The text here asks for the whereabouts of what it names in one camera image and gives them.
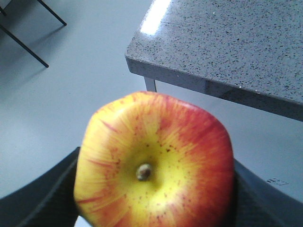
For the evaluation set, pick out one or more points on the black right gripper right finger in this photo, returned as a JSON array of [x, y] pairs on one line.
[[259, 204]]

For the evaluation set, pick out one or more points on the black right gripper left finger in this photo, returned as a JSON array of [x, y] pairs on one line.
[[47, 201]]

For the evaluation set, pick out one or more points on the red yellow apple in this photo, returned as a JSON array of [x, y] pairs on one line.
[[152, 160]]

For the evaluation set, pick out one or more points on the grey speckled kitchen counter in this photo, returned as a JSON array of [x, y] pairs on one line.
[[246, 51]]

